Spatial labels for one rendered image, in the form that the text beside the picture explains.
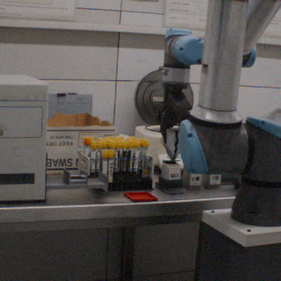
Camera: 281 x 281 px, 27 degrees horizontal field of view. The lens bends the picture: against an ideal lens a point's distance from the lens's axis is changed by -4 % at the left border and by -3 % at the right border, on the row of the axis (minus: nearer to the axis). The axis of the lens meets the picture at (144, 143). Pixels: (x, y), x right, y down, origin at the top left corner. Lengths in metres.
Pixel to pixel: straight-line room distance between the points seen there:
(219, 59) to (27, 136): 0.51
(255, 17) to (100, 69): 0.89
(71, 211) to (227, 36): 0.59
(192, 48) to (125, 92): 0.74
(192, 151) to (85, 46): 0.98
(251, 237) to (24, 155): 0.58
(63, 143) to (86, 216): 0.36
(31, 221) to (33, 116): 0.26
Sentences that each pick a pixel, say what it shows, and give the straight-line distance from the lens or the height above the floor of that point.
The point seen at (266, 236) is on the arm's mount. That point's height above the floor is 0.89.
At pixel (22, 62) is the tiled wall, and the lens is 2.08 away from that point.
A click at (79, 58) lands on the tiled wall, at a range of 2.13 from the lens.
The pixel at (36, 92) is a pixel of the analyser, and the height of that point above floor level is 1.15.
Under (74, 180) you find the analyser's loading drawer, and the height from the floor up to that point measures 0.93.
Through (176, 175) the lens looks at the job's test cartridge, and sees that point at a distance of 1.66.
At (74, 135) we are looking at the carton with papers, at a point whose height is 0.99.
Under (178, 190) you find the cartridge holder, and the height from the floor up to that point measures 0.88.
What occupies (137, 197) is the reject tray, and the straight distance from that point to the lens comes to 1.58.
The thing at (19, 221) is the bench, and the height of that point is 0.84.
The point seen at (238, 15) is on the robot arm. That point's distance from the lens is 1.22.
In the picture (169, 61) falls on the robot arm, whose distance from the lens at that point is 1.62.
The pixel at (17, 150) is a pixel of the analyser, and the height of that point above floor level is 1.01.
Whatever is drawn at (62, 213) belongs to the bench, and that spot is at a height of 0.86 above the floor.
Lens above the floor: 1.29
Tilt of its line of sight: 10 degrees down
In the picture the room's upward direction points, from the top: 4 degrees clockwise
